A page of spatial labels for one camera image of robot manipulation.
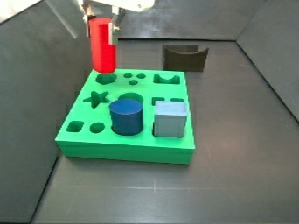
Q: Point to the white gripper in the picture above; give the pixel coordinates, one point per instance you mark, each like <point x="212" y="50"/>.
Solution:
<point x="119" y="10"/>

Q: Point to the red hexagon prism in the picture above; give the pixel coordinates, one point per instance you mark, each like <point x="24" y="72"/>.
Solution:
<point x="103" y="52"/>

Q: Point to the black curved holder stand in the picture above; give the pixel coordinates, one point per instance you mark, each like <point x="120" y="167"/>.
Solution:
<point x="184" y="58"/>

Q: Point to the dark blue cylinder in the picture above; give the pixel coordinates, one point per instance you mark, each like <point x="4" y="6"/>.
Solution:
<point x="126" y="116"/>

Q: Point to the grey-blue square block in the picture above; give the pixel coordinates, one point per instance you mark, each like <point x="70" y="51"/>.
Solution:
<point x="170" y="118"/>

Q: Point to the green shape sorter block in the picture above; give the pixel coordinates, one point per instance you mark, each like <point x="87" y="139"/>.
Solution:
<point x="86" y="135"/>

